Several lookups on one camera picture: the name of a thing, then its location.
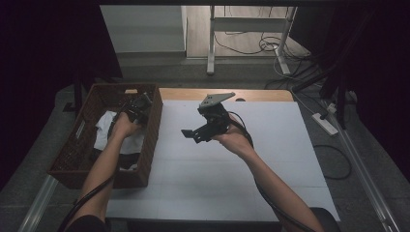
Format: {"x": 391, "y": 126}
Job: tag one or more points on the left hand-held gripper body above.
{"x": 139, "y": 104}

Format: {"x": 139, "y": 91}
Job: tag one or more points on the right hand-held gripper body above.
{"x": 214, "y": 116}

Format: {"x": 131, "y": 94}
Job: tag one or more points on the white garment with black waistband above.
{"x": 104, "y": 129}

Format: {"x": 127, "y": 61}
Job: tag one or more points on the brown woven basket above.
{"x": 77, "y": 151}

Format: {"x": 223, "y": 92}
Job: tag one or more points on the person's left hand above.
{"x": 124, "y": 125}

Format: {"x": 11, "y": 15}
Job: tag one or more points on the person's right hand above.
{"x": 235, "y": 140}

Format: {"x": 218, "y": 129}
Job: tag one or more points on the white table mat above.
{"x": 209, "y": 180}

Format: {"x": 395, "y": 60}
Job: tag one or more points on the black metal stand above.
{"x": 77, "y": 96}

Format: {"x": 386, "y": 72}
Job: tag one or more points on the dark curtain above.
{"x": 380, "y": 80}
{"x": 38, "y": 64}

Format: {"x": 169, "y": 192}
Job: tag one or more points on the white power strip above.
{"x": 325, "y": 124}

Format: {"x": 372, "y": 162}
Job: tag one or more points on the white metal desk frame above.
{"x": 211, "y": 48}

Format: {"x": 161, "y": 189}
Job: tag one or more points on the aluminium rail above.
{"x": 367, "y": 180}
{"x": 38, "y": 204}

